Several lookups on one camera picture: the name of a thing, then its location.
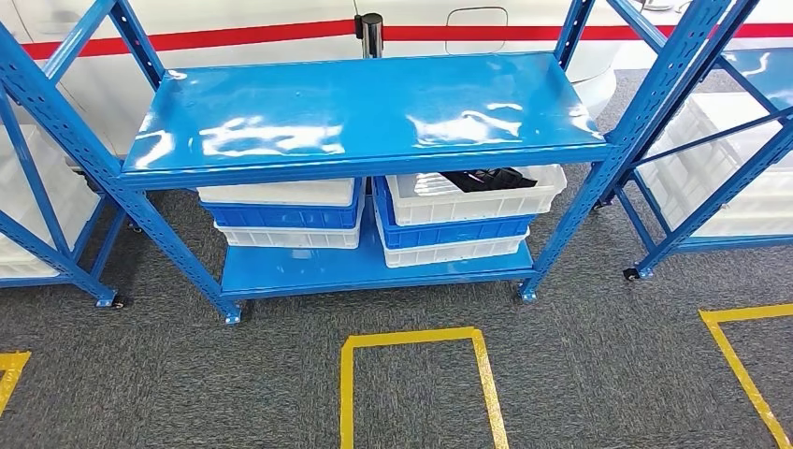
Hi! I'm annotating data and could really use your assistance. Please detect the black stand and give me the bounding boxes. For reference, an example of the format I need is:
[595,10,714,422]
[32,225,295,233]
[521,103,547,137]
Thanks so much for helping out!
[353,12,385,59]

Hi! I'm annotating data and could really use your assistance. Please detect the blue shelf rack with feet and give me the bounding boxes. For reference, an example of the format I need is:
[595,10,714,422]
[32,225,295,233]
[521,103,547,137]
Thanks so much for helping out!
[0,0,763,326]

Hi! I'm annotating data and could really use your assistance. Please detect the blue shelf rack on casters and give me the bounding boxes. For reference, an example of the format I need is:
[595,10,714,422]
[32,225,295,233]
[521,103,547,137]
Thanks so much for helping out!
[594,0,793,283]
[0,0,128,310]

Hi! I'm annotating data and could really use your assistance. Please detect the yellow floor tape square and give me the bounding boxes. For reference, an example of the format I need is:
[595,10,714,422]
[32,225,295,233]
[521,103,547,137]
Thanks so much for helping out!
[699,303,793,449]
[339,326,511,449]

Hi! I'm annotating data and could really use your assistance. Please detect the black plastic part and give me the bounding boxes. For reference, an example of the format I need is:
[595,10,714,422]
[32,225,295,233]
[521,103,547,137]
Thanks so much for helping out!
[440,167,539,194]

